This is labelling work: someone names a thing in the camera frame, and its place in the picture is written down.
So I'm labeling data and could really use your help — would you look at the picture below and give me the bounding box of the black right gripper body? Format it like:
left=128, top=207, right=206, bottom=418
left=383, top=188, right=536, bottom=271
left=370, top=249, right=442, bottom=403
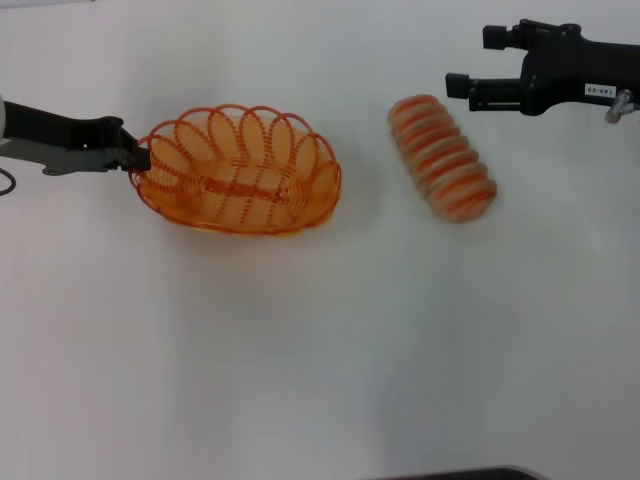
left=518, top=34, right=640, bottom=118

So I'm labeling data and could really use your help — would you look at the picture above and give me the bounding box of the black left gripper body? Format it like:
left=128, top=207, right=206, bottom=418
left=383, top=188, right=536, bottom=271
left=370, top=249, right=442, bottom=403
left=3, top=100, right=126, bottom=169

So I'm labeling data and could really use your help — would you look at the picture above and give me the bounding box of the orange striped bread loaf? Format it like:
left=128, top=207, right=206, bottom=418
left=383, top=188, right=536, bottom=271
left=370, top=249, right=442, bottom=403
left=387, top=93, right=499, bottom=224

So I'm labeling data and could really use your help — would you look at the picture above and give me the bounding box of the orange wire basket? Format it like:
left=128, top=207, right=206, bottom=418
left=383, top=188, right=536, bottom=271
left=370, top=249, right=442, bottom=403
left=128, top=103, right=344, bottom=236

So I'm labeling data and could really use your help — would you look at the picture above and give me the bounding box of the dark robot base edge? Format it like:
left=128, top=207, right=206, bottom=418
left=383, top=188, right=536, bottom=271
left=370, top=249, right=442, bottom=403
left=372, top=466, right=544, bottom=480

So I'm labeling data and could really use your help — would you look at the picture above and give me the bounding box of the grey gripper cable with connector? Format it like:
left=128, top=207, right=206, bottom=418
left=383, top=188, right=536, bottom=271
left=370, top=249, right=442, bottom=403
left=604, top=88, right=640, bottom=125

